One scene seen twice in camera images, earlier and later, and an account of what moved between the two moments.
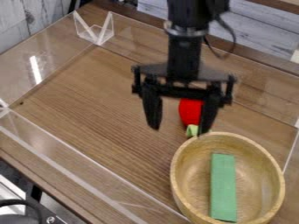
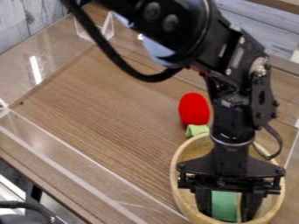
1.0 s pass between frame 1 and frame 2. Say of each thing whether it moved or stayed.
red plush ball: stayed
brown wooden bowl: stayed
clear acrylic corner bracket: stayed
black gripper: moved
